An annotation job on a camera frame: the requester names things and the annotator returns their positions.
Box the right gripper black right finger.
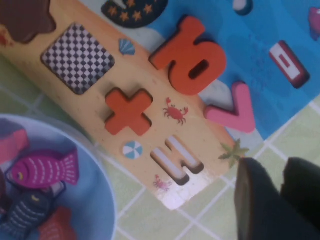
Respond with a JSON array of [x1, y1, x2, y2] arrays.
[[281, 156, 320, 234]]

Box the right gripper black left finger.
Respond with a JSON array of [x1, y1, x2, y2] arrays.
[[234, 157, 309, 240]]

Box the pink greater-than sign piece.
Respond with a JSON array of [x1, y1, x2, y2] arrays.
[[204, 82, 256, 133]]

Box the orange plus sign piece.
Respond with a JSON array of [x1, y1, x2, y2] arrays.
[[104, 88, 154, 136]]

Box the blue plastic bowl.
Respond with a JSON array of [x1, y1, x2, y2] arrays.
[[0, 113, 116, 240]]

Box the orange number ten piece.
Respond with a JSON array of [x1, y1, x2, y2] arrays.
[[149, 16, 227, 96]]

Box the colourful wooden puzzle board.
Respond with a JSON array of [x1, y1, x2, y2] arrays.
[[0, 0, 320, 211]]

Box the orange fish piece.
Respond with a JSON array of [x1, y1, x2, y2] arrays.
[[38, 206, 77, 240]]

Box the magenta fish piece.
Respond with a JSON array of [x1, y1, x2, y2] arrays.
[[11, 149, 80, 190]]

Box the navy fish piece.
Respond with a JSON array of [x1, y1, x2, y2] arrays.
[[0, 191, 57, 238]]

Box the pink fish piece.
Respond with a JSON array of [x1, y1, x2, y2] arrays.
[[0, 122, 29, 165]]

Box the brown star piece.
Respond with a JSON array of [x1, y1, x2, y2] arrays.
[[0, 0, 57, 45]]

